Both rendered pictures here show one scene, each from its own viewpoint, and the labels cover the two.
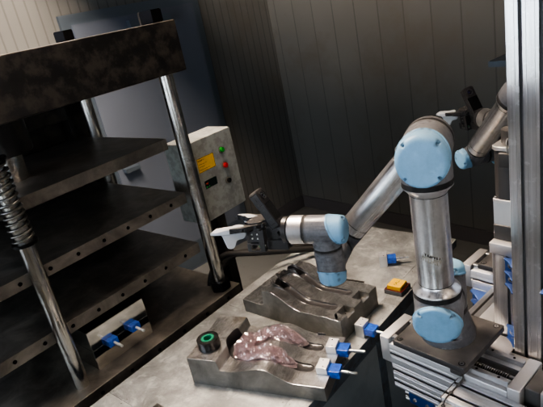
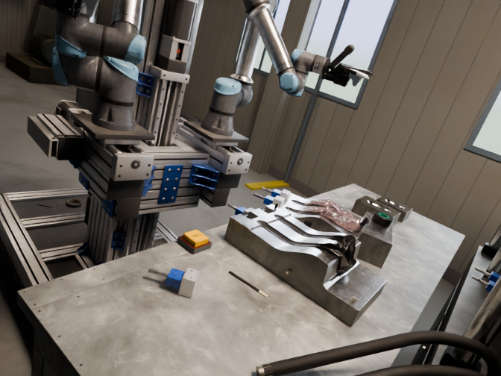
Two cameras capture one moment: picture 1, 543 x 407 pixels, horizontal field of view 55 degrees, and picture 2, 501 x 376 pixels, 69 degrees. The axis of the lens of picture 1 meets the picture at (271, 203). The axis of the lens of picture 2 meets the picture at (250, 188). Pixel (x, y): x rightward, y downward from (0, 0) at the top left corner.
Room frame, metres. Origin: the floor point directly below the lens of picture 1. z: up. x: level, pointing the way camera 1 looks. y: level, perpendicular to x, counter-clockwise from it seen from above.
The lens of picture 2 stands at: (2.88, -0.52, 1.43)
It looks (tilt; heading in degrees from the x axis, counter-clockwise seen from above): 21 degrees down; 169
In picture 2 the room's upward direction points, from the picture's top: 17 degrees clockwise
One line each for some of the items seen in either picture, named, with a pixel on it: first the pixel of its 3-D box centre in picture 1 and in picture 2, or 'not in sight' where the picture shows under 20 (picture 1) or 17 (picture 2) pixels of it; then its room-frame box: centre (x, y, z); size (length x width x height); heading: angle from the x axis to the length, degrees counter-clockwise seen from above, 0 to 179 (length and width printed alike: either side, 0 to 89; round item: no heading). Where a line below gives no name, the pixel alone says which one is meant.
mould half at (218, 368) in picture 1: (267, 354); (329, 219); (1.54, 0.12, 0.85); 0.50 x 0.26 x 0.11; 63
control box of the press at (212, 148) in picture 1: (229, 267); not in sight; (2.50, 0.29, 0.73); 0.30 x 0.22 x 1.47; 136
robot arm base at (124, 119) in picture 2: not in sight; (115, 110); (1.53, -0.81, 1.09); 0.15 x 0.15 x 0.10
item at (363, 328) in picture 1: (373, 330); (240, 211); (1.58, -0.27, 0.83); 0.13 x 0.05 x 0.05; 48
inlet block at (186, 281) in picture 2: (393, 258); (172, 277); (2.07, -0.49, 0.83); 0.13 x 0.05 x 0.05; 78
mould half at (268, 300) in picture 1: (307, 294); (306, 249); (1.86, -0.07, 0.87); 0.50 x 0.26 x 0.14; 46
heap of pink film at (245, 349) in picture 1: (267, 342); (332, 211); (1.55, 0.11, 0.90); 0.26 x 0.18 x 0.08; 63
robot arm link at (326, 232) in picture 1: (325, 230); (303, 60); (1.22, -0.12, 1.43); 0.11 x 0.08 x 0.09; 64
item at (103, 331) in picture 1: (89, 318); not in sight; (2.02, 0.89, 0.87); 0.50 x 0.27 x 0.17; 46
